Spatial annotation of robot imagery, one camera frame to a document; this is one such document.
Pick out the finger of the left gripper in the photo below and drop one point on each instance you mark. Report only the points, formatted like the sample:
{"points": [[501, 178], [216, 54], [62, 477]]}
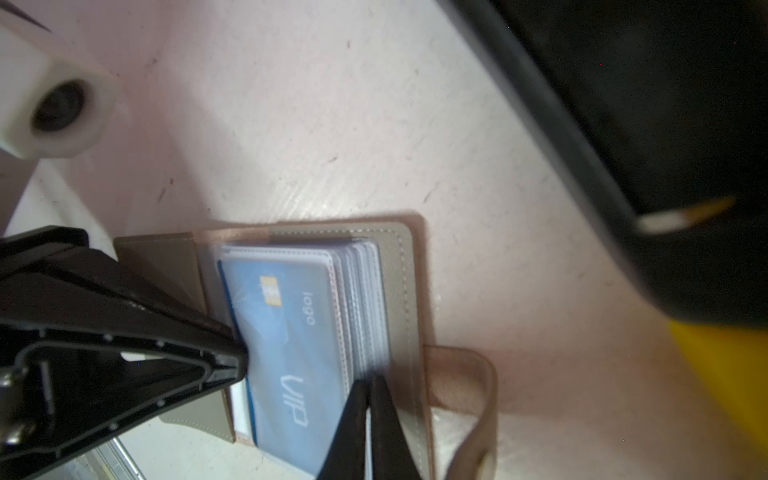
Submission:
{"points": [[93, 344]]}

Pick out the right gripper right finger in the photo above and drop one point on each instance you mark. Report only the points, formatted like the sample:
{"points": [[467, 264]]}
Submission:
{"points": [[391, 457]]}

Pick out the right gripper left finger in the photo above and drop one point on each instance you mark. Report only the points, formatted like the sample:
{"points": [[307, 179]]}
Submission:
{"points": [[345, 459]]}

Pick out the blue VIP credit card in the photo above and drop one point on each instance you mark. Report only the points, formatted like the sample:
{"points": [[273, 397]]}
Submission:
{"points": [[297, 377]]}

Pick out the yellow plastic bin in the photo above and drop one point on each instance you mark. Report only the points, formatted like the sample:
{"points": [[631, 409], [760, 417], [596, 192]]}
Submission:
{"points": [[732, 363]]}

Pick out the black plastic bin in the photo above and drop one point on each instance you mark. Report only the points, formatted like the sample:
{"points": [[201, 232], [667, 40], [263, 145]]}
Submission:
{"points": [[654, 114]]}

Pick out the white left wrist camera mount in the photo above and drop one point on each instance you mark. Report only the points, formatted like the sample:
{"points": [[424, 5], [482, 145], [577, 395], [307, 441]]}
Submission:
{"points": [[55, 99]]}

